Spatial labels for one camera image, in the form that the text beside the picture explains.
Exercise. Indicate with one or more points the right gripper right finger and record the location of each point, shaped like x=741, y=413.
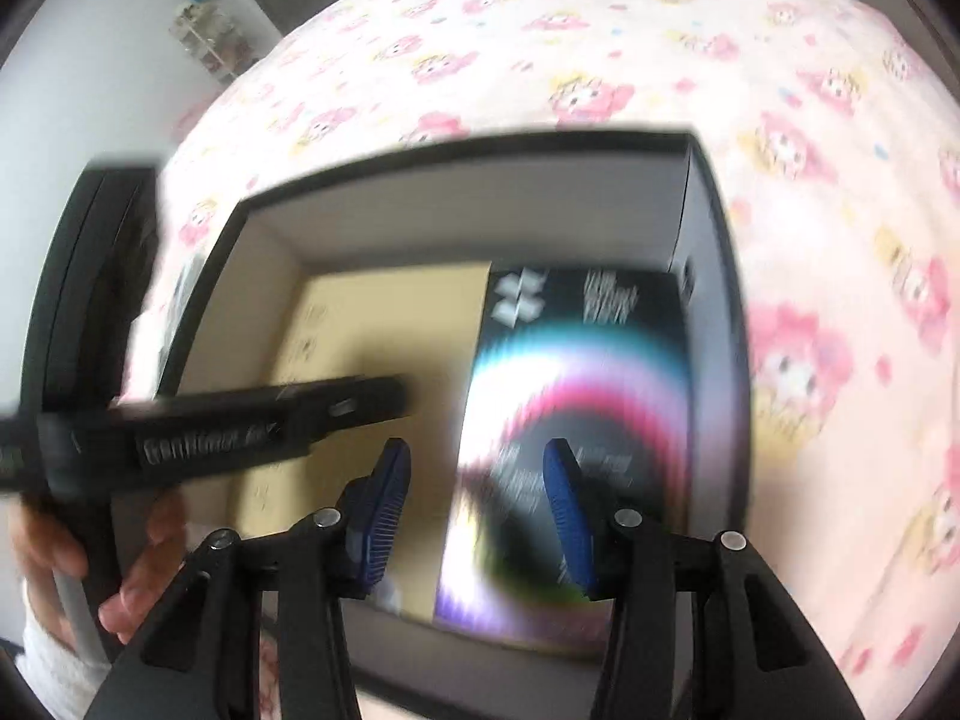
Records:
x=700, y=628

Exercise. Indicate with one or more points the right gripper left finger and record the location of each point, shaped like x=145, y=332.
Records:
x=197, y=653

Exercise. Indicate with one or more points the Smart Devil screen protector box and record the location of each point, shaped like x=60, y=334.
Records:
x=593, y=359

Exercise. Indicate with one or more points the person's left hand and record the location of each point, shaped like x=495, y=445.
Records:
x=43, y=546

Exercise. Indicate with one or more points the yellow envelope in box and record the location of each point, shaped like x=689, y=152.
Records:
x=397, y=345

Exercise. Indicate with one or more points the white shelf with trinkets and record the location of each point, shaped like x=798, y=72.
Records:
x=209, y=35

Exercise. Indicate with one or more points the black storage box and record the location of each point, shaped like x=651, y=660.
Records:
x=645, y=200

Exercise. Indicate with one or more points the pink cartoon blanket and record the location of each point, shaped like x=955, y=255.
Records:
x=837, y=154

